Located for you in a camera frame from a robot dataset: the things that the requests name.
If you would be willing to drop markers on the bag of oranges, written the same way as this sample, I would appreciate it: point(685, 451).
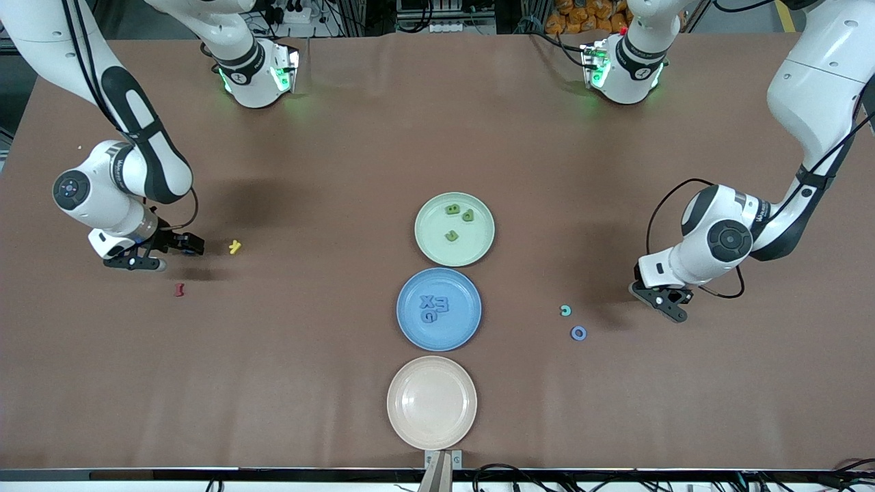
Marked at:
point(581, 14)

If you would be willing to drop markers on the periwinkle letter O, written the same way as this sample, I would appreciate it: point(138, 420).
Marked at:
point(573, 333)

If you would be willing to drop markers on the blue letter X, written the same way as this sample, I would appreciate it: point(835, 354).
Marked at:
point(428, 301)

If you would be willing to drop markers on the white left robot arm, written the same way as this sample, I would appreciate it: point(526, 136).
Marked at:
point(813, 102)

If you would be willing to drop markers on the blue letter E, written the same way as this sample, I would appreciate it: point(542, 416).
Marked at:
point(444, 305)

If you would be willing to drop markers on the beige plate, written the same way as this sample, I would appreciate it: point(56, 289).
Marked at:
point(432, 403)

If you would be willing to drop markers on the light green plate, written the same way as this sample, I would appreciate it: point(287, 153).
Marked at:
point(434, 246)

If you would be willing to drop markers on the white power strip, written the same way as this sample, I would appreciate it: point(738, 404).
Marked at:
point(297, 14)

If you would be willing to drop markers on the brown table cloth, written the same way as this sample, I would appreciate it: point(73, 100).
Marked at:
point(410, 137)

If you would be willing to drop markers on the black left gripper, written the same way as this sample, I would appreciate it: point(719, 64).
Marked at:
point(681, 295)

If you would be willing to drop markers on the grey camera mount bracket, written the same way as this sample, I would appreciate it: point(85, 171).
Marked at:
point(443, 461)

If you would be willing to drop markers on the grey power strip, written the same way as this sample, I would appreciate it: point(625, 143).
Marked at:
point(448, 27)

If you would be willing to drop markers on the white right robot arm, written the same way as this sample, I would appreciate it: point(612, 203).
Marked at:
point(102, 198)

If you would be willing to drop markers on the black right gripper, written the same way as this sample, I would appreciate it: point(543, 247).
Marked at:
point(169, 239)

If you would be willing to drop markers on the black table edge rail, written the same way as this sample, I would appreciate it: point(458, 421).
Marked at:
point(205, 474)

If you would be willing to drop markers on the yellow letter K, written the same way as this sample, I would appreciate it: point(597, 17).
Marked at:
point(234, 247)

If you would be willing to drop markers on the blue plate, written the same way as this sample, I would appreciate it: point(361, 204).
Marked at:
point(454, 328)

